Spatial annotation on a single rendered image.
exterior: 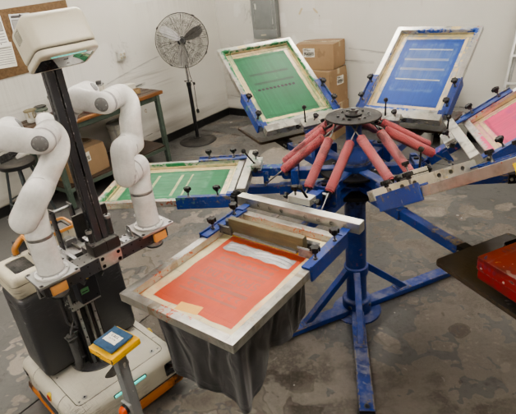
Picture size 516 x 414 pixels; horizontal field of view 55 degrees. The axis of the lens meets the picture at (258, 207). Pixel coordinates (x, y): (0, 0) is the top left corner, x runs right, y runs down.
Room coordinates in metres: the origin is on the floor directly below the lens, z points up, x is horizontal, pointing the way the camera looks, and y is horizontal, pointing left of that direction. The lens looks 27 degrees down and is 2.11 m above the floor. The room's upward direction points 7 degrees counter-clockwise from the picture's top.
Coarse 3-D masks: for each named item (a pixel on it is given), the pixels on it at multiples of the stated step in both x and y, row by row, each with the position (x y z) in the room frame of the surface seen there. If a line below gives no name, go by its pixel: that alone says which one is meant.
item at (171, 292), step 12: (228, 240) 1.98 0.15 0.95; (240, 240) 1.97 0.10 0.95; (216, 252) 1.89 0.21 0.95; (228, 252) 1.87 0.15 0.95; (204, 264) 1.80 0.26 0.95; (180, 276) 1.73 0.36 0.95; (168, 288) 1.65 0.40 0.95; (180, 288) 1.64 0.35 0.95; (168, 300) 1.57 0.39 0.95; (180, 300) 1.56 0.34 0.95; (192, 300) 1.55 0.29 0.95
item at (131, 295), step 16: (272, 224) 2.05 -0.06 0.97; (288, 224) 2.00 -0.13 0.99; (208, 240) 1.96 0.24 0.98; (320, 240) 1.88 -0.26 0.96; (176, 256) 1.83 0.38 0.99; (160, 272) 1.73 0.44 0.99; (304, 272) 1.60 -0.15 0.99; (128, 288) 1.63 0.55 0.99; (144, 288) 1.66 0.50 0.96; (288, 288) 1.51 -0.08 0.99; (144, 304) 1.52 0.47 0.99; (160, 304) 1.51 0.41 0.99; (272, 304) 1.43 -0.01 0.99; (176, 320) 1.40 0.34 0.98; (192, 320) 1.39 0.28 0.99; (256, 320) 1.35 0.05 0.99; (208, 336) 1.31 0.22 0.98; (224, 336) 1.29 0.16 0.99; (240, 336) 1.28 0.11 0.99
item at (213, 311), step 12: (276, 252) 1.83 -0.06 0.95; (288, 252) 1.82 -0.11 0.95; (276, 276) 1.65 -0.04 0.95; (264, 288) 1.57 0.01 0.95; (204, 300) 1.55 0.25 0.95; (252, 300) 1.51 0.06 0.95; (204, 312) 1.47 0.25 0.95; (216, 312) 1.46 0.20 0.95; (228, 312) 1.45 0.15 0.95; (240, 312) 1.45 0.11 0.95; (228, 324) 1.38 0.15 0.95
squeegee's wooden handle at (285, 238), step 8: (232, 216) 2.01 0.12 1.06; (232, 224) 1.99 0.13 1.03; (240, 224) 1.96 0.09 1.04; (248, 224) 1.93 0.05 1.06; (256, 224) 1.91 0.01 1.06; (240, 232) 1.96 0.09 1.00; (248, 232) 1.93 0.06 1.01; (256, 232) 1.90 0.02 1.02; (264, 232) 1.87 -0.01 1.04; (272, 232) 1.84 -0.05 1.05; (280, 232) 1.82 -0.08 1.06; (288, 232) 1.80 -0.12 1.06; (264, 240) 1.87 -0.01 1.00; (272, 240) 1.84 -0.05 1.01; (280, 240) 1.82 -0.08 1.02; (288, 240) 1.79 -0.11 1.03; (296, 240) 1.76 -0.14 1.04; (304, 240) 1.75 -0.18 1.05; (296, 248) 1.77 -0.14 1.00
